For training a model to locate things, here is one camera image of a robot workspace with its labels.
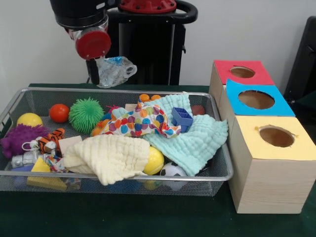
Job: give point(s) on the cream waffle cloth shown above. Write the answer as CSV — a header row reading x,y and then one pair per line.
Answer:
x,y
111,155

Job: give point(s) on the colourful polka dot cloth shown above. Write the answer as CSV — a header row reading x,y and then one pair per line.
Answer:
x,y
138,121

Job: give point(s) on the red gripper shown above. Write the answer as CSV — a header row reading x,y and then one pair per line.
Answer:
x,y
92,44

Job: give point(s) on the mint green waffle cloth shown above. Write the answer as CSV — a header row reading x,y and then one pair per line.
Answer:
x,y
192,145

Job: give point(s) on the plain yellow ball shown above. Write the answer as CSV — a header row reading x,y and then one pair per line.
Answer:
x,y
29,120

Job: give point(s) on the blue plastic building block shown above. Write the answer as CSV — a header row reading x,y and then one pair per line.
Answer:
x,y
184,119

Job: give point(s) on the green spiky rubber ball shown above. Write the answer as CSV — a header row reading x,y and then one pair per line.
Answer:
x,y
86,114

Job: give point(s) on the small blue-white plastic packet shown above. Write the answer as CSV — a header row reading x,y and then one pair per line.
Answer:
x,y
116,71

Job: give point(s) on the small black-white soccer ball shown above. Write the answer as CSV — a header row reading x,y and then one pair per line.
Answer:
x,y
172,169

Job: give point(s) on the yellow wedge block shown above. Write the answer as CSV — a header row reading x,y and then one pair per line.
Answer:
x,y
39,168

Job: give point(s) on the red robot base flange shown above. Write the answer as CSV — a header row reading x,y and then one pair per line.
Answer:
x,y
148,6

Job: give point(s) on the black upright panel stand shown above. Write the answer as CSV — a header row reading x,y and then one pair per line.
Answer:
x,y
303,61

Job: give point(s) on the purple knobbly rubber toy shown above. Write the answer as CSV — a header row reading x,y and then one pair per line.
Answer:
x,y
19,137

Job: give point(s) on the dark green table cloth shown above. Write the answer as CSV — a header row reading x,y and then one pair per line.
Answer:
x,y
307,108
123,217

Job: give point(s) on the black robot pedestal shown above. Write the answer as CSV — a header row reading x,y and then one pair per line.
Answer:
x,y
148,49

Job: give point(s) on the red-orange ball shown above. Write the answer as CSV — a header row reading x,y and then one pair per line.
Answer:
x,y
59,113

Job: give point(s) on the wooden box with three holes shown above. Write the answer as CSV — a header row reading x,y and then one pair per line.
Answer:
x,y
269,187

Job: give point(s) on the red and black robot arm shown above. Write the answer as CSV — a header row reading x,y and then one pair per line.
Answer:
x,y
79,12

